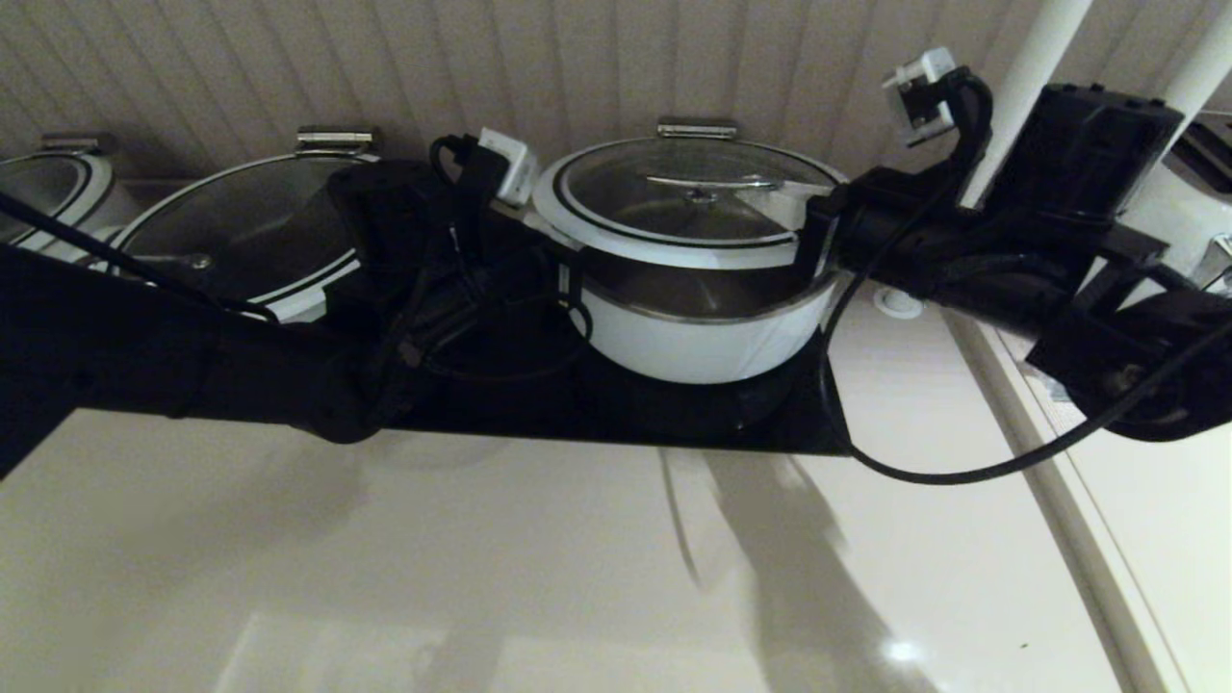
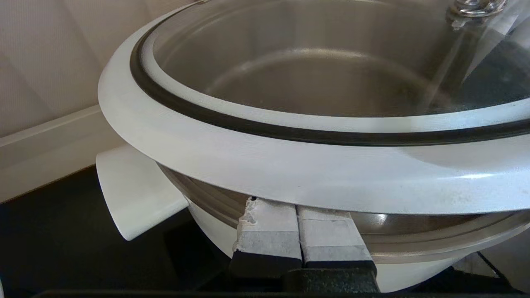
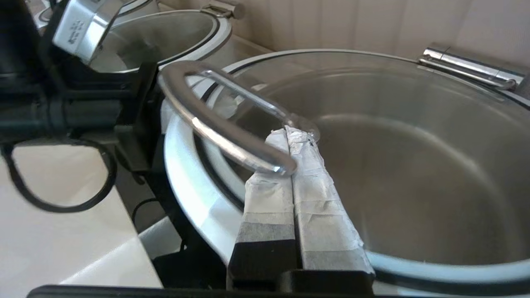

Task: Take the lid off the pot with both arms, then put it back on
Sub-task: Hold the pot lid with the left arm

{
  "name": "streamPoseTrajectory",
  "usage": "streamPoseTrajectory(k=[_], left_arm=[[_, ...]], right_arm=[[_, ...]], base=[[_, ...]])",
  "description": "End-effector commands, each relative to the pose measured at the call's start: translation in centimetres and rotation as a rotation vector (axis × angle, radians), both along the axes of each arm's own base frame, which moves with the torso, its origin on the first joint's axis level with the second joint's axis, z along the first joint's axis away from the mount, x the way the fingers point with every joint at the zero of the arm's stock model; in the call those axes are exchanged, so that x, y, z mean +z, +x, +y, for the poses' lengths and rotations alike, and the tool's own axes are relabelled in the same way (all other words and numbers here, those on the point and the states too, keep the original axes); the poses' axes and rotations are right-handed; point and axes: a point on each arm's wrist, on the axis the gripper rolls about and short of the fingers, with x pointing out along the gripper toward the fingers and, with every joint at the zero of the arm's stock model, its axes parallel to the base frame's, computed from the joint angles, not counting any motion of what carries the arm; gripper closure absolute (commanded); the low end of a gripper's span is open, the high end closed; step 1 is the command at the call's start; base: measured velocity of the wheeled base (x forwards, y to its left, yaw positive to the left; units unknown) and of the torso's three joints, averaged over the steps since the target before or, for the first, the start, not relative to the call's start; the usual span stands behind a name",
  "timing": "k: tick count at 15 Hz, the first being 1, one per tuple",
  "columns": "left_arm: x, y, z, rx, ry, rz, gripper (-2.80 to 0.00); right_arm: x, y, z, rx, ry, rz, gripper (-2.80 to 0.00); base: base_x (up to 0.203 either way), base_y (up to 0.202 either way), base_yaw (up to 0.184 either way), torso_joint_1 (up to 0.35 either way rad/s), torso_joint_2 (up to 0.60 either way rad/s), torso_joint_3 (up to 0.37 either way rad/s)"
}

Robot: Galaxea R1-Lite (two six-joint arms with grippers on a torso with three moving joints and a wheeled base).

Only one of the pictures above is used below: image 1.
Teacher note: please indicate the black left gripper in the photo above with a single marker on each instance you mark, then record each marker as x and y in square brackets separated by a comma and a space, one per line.
[500, 289]

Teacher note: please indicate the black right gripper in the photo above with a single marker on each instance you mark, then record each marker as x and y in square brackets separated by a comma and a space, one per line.
[895, 231]

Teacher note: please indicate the round glass lid white rim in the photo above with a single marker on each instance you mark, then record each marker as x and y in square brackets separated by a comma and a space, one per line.
[626, 207]

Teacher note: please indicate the white round pot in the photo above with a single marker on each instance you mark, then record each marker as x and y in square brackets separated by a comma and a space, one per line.
[703, 351]

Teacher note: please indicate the oval glass lid white rim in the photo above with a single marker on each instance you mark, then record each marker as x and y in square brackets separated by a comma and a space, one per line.
[241, 221]
[38, 183]

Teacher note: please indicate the black glass cooktop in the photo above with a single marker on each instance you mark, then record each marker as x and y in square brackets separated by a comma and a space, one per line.
[674, 423]

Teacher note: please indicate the white round pole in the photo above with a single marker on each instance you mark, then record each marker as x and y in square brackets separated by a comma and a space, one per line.
[1203, 67]
[1030, 58]

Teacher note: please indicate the white toaster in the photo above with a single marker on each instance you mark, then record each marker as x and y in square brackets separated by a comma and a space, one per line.
[1169, 207]

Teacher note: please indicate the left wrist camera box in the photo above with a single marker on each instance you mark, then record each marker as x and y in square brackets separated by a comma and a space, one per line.
[508, 164]

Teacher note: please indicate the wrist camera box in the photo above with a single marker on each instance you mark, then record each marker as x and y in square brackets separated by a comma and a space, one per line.
[910, 91]
[508, 164]

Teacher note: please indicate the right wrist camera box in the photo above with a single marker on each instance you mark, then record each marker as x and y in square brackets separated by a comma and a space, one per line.
[910, 91]

